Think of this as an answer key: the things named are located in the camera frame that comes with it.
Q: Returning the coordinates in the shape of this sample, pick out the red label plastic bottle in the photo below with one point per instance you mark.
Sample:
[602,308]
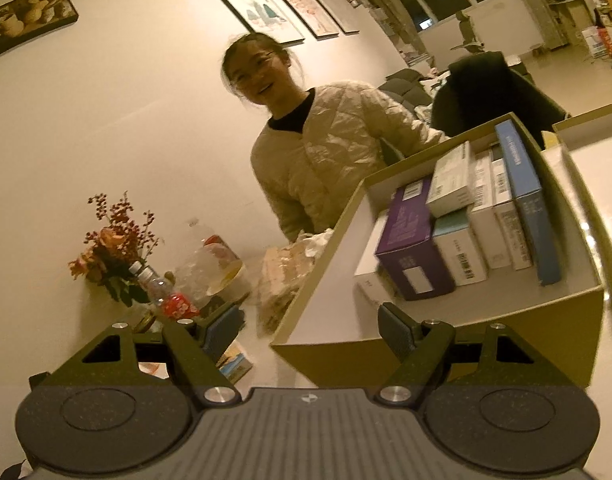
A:
[162,293]

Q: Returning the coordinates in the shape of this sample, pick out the flat white box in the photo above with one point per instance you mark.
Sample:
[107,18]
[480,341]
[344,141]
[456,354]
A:
[370,275]

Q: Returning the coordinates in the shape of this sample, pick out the teal white barcode box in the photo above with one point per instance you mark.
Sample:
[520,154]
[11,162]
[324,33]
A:
[457,243]

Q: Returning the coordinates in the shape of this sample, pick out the purple product box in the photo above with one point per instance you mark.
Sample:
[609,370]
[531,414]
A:
[407,250]

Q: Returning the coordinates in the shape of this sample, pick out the open cardboard storage box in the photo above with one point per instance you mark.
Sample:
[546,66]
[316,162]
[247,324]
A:
[330,334]

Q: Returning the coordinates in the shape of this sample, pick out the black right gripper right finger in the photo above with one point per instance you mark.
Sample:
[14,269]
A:
[426,353]

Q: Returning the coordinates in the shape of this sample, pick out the black office chair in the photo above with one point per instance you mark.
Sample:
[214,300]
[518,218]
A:
[482,87]

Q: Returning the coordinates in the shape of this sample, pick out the white striped upright box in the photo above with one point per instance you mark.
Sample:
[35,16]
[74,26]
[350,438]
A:
[506,212]

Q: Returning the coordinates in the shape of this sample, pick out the framed wall picture middle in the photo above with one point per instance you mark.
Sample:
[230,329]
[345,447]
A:
[314,17]

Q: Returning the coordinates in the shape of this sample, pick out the dried flower bouquet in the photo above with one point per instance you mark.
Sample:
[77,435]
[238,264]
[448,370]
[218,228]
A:
[111,250]

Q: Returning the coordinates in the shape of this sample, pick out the cardboard box lid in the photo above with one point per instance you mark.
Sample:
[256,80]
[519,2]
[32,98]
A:
[588,141]

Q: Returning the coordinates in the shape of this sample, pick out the framed wall picture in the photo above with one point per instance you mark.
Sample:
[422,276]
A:
[314,17]
[265,16]
[342,13]

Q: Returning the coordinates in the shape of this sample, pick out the framed wall picture right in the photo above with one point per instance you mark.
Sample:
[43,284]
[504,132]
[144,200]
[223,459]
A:
[342,13]

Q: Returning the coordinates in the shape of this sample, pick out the white box on top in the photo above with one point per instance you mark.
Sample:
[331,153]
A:
[453,181]

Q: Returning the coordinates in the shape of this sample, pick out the pottery picture frame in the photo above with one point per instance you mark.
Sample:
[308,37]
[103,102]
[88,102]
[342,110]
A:
[25,20]

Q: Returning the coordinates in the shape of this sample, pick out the woman in quilted jacket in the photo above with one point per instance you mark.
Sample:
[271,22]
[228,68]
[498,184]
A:
[320,143]

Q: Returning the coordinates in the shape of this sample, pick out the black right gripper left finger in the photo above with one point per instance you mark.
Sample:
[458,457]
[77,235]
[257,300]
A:
[191,348]

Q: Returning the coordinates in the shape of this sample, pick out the blue tall book box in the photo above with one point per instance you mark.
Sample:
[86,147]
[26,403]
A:
[529,199]

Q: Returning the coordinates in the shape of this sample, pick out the framed wall picture left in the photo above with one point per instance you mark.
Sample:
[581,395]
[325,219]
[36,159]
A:
[265,16]

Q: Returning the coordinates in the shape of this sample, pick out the clear plastic bag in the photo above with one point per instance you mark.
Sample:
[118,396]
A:
[210,273]

